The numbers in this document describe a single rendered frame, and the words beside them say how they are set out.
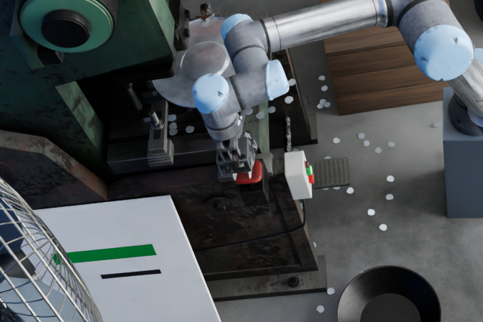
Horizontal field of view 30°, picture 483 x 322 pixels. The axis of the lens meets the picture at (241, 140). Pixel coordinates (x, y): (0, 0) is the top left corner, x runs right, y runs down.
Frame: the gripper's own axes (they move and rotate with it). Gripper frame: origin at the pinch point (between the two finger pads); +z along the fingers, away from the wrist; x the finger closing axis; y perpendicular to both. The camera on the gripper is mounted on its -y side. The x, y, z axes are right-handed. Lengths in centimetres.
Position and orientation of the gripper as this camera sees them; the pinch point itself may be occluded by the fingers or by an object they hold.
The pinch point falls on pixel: (244, 166)
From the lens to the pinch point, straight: 211.5
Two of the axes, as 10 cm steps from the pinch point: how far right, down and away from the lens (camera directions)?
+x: 9.8, -1.2, -1.8
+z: 2.2, 5.3, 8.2
